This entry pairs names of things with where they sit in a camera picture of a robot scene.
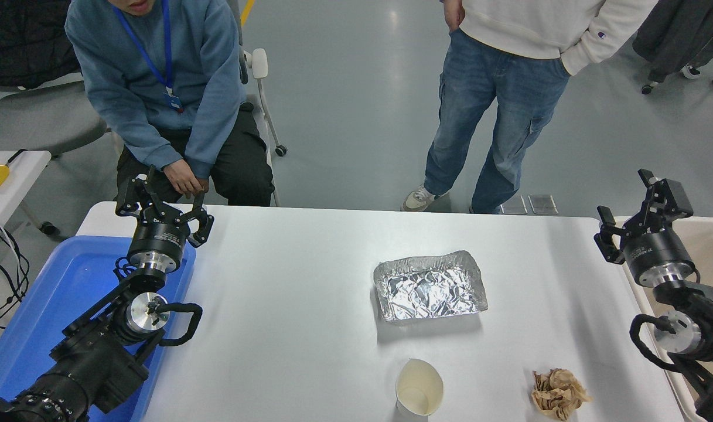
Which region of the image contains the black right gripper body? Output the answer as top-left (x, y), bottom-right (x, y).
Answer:
top-left (623, 225), bottom-right (696, 285)

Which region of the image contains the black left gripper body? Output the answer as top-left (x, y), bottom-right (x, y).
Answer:
top-left (127, 218), bottom-right (192, 266)

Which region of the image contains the white paper cup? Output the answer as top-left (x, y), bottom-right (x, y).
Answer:
top-left (395, 358), bottom-right (445, 418)

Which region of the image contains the crumpled tan paper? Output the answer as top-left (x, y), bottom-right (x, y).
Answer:
top-left (531, 368), bottom-right (593, 421)

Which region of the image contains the seated person's hand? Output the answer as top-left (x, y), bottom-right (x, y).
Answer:
top-left (163, 159), bottom-right (210, 198)

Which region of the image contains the standing person's hand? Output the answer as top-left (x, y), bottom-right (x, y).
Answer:
top-left (442, 0), bottom-right (465, 33)

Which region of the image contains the blue plastic tray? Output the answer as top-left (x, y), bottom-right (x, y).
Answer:
top-left (0, 236), bottom-right (197, 422)

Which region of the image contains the small white side table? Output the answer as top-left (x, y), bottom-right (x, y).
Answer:
top-left (0, 151), bottom-right (57, 254)

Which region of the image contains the grey office chair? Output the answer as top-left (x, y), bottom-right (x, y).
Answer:
top-left (0, 73), bottom-right (112, 156)

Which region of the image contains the chair with white casters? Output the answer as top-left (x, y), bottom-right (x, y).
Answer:
top-left (641, 29), bottom-right (713, 95)

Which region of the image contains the seated person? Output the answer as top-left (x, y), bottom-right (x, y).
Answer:
top-left (65, 0), bottom-right (275, 207)

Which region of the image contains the white framed chair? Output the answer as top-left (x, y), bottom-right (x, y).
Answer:
top-left (227, 0), bottom-right (288, 207)

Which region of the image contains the dark grey coat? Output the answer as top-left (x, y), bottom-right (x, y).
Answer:
top-left (632, 0), bottom-right (713, 83)

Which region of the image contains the standing person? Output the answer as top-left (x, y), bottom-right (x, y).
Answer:
top-left (401, 0), bottom-right (659, 215)

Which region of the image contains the silver foil tray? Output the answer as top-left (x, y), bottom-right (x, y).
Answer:
top-left (373, 250), bottom-right (489, 323)

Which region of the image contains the black jacket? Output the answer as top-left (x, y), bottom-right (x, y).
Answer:
top-left (0, 0), bottom-right (83, 107)

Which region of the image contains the black cable bundle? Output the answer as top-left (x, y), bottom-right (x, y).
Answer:
top-left (0, 214), bottom-right (30, 330)

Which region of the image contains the blue lanyard with badge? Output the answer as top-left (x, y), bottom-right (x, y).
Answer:
top-left (112, 0), bottom-right (185, 114)

